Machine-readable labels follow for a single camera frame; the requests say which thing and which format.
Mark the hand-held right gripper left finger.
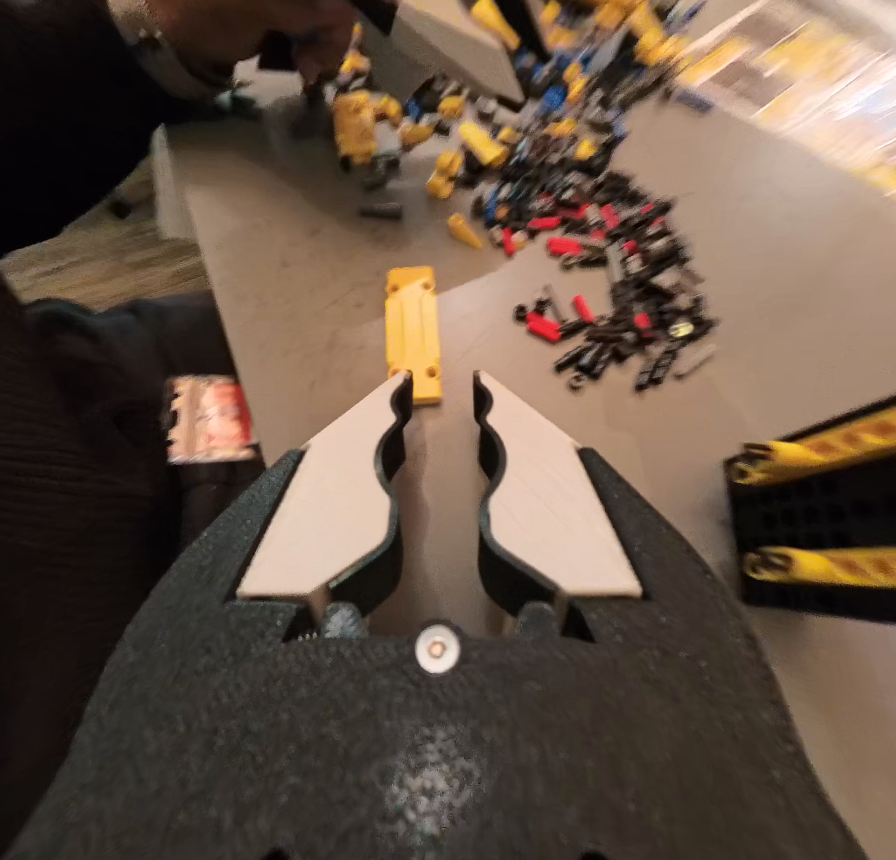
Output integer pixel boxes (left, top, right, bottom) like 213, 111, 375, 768
237, 372, 413, 626

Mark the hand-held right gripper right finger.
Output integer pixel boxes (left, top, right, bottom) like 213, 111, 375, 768
473, 370, 644, 626

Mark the person's dark trouser leg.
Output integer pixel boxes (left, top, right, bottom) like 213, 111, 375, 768
24, 296, 267, 525

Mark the pile of small building pieces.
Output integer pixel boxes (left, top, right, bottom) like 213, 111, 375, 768
329, 0, 722, 393

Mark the red and silver packet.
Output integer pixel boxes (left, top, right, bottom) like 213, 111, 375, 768
164, 376, 263, 463

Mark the person's left forearm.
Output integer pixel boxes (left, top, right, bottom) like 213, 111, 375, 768
0, 0, 190, 253

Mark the person's torso in dark sweater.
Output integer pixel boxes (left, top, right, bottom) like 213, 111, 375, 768
0, 275, 183, 840

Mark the silver wristwatch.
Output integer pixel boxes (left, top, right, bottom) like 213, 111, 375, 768
105, 0, 235, 101

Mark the person's left hand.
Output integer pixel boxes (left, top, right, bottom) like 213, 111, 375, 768
139, 0, 359, 84

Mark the yellow flat panel piece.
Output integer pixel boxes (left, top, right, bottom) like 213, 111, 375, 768
384, 266, 443, 406

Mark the yellow and black brick model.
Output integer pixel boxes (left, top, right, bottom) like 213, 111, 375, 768
724, 394, 896, 623

